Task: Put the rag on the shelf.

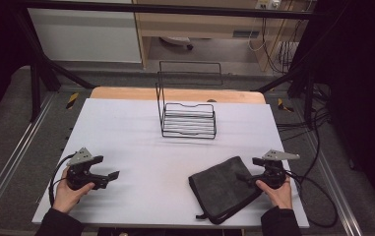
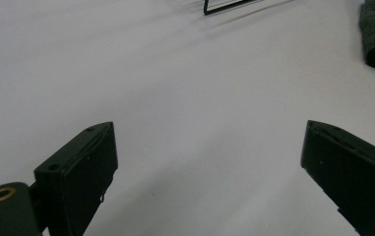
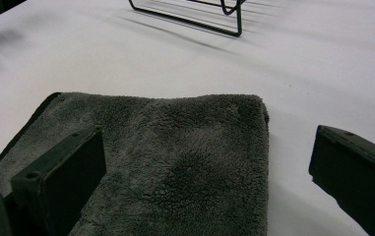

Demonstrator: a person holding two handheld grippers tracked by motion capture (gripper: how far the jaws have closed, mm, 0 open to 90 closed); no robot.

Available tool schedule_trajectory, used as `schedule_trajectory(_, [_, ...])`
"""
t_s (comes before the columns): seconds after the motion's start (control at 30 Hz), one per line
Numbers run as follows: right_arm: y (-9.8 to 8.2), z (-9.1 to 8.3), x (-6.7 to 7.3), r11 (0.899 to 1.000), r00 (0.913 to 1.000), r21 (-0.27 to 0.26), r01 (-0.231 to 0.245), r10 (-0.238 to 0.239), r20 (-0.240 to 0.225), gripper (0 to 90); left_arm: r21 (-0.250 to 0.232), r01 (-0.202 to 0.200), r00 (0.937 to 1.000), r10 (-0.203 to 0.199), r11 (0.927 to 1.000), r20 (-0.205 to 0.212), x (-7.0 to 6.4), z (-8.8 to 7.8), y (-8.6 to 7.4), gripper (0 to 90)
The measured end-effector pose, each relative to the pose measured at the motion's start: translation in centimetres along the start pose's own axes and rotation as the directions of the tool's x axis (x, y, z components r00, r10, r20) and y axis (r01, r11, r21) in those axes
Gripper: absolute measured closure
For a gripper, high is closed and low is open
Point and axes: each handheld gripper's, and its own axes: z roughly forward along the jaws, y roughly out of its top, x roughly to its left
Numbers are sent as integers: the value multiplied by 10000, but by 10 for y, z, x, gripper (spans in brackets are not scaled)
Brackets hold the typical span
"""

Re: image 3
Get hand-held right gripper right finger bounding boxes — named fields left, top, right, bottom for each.
left=308, top=124, right=375, bottom=236

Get grey fleece towel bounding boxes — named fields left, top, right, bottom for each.
left=0, top=91, right=271, bottom=236

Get black wire rack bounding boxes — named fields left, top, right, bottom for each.
left=128, top=0, right=248, bottom=38

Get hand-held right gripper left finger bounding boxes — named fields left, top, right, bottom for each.
left=9, top=126, right=107, bottom=236

